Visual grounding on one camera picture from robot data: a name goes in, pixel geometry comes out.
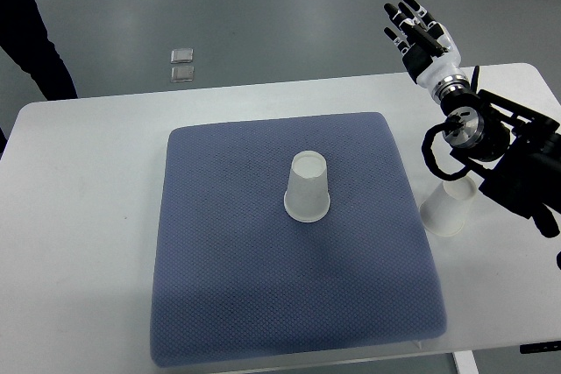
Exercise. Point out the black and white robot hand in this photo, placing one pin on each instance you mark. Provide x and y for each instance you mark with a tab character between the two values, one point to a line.
428	51

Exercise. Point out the white paper cup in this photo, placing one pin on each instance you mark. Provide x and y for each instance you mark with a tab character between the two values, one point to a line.
307	197
444	212

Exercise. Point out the white paper cup on cushion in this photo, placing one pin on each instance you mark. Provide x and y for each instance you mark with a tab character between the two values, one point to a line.
307	197

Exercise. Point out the upper metal floor plate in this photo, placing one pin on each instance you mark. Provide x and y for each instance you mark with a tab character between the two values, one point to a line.
182	55

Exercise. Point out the blue textured cushion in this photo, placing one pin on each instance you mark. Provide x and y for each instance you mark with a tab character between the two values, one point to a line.
236	277

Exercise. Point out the white table leg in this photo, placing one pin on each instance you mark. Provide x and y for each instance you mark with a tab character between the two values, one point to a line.
465	362

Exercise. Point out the black table control panel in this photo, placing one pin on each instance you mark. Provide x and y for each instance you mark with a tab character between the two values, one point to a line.
540	347

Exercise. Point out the person in dark clothing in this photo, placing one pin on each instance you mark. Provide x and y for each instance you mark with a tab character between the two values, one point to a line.
24	38

